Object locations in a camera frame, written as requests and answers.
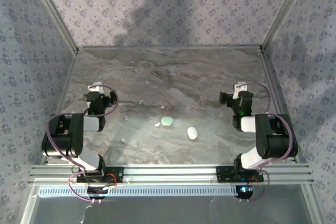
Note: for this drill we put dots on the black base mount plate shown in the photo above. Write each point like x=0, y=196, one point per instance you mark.
x=223, y=174
x=118, y=174

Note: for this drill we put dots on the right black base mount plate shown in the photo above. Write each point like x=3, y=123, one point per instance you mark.
x=223, y=174

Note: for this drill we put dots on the black connector hub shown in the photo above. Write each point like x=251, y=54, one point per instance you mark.
x=240, y=192
x=97, y=191

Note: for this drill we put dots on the pale green earbud charging case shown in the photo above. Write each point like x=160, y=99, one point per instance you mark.
x=167, y=121

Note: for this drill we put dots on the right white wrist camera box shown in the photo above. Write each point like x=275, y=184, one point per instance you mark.
x=237, y=90

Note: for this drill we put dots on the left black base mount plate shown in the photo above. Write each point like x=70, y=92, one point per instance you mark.
x=118, y=174

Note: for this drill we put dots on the aluminium side floor rail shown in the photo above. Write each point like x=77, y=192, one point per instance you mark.
x=278, y=103
x=62, y=103

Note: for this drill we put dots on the aluminium upright frame post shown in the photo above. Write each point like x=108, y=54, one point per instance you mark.
x=53, y=11
x=284, y=11

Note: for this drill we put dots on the aluminium back floor rail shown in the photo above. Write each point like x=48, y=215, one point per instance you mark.
x=168, y=47

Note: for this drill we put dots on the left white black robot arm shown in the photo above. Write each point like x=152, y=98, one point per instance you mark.
x=76, y=134

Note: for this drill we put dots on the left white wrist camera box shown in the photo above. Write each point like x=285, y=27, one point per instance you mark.
x=95, y=87

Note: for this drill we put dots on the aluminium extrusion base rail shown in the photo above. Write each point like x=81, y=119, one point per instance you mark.
x=170, y=171

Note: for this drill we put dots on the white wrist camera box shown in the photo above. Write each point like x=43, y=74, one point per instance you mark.
x=95, y=87
x=237, y=90

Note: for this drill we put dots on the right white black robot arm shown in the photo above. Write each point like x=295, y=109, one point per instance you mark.
x=275, y=137

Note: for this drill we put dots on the left black connector hub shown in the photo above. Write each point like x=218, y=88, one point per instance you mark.
x=97, y=191

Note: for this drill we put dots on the right black connector hub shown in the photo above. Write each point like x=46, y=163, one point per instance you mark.
x=240, y=192

